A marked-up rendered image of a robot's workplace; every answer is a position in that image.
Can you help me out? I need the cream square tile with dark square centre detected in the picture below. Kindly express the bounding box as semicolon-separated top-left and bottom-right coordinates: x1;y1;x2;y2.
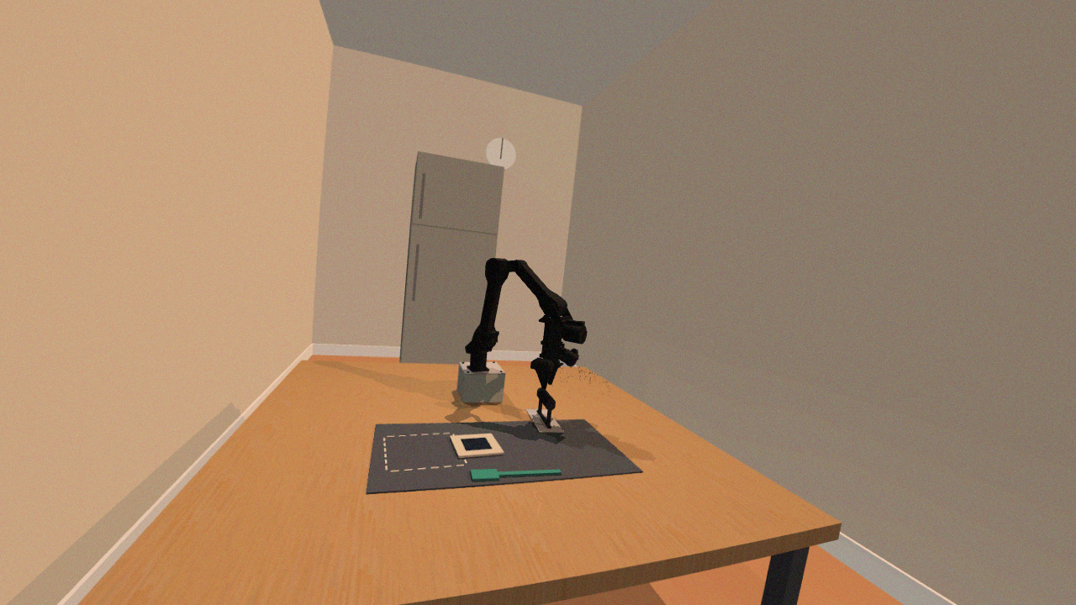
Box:
450;434;504;458

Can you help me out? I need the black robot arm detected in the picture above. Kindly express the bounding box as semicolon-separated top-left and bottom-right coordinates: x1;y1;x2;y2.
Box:
465;258;587;372

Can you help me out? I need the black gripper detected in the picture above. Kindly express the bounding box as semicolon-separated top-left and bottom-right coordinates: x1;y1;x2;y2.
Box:
530;337;563;390

